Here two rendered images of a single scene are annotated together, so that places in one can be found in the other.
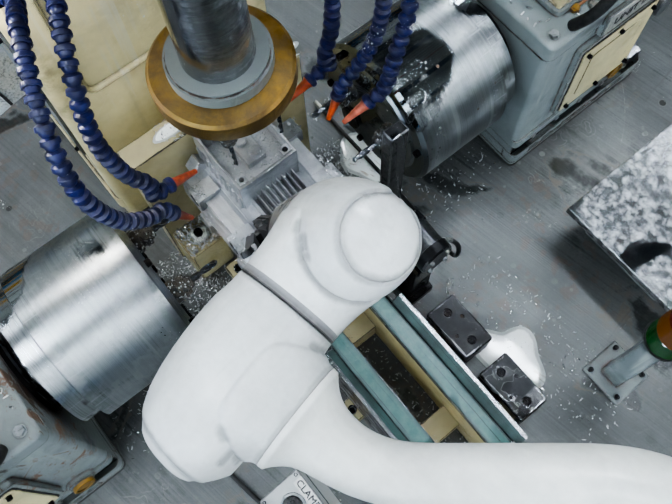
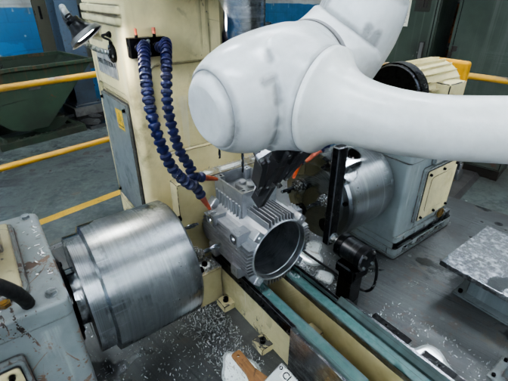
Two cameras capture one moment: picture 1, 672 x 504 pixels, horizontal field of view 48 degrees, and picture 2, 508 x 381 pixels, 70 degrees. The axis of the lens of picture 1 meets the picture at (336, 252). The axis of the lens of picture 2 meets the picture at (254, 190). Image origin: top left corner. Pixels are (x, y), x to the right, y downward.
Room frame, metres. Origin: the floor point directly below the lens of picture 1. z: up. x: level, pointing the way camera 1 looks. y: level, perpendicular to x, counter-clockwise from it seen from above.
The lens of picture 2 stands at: (-0.24, 0.12, 1.54)
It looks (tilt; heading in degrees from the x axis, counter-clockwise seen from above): 29 degrees down; 359
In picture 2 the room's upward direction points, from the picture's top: straight up
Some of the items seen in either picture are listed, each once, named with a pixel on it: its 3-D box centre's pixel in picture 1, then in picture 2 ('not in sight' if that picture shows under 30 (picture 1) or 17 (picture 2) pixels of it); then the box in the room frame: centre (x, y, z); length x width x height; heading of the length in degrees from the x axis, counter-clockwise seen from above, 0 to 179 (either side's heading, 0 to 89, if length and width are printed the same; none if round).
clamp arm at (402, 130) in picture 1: (392, 176); (335, 197); (0.48, -0.09, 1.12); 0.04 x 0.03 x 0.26; 35
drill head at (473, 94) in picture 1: (431, 73); (345, 184); (0.70, -0.17, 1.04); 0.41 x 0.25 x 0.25; 125
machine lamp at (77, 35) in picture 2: not in sight; (93, 38); (0.56, 0.42, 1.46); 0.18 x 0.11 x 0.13; 35
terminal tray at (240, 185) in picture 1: (246, 153); (245, 191); (0.54, 0.12, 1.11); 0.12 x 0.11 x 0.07; 35
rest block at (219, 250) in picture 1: (204, 244); (205, 280); (0.50, 0.23, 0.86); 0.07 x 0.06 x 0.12; 125
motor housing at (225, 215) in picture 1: (269, 199); (255, 230); (0.50, 0.10, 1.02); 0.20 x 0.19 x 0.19; 35
